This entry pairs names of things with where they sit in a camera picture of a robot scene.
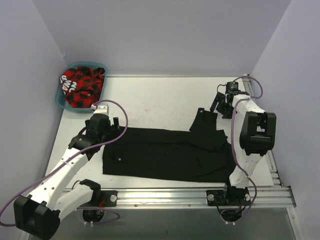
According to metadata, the black long sleeve shirt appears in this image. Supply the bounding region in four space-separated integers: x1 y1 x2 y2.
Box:
102 108 236 183

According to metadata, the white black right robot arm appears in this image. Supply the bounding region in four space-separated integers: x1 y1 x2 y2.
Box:
210 81 277 205

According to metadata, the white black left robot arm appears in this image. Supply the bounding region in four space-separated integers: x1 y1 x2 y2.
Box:
13 113 121 240

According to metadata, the red black plaid shirt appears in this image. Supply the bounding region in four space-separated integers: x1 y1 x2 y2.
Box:
60 66 106 109

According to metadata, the teal plastic basket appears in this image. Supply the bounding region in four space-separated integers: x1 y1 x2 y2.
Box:
55 61 108 114

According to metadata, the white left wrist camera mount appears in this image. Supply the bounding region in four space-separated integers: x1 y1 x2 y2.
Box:
91 103 109 116

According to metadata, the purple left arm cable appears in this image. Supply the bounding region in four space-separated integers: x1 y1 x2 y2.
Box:
0 99 129 227

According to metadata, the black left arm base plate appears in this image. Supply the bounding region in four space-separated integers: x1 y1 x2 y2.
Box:
91 190 118 208

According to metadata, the aluminium right side rail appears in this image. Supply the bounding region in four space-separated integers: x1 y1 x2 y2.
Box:
241 73 286 187

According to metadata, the aluminium rail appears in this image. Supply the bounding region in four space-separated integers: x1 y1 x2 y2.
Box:
241 73 286 187
101 185 297 209

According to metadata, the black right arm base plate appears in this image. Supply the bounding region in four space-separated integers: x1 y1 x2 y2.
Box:
206 188 251 207

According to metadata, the aluminium front rail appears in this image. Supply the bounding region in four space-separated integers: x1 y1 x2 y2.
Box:
101 185 297 209

